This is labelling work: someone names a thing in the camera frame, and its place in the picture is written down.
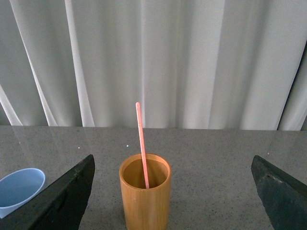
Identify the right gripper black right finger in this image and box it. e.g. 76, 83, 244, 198
251, 155, 307, 230

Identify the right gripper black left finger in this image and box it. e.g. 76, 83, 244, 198
0, 154, 95, 230

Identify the light blue plastic cup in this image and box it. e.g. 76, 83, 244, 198
0, 168, 46, 219

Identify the bamboo chopstick holder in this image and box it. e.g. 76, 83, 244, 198
119, 153, 172, 230

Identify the pink chopstick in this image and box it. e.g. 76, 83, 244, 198
135, 102, 150, 189

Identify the white pleated curtain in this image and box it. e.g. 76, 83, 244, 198
0, 0, 307, 130

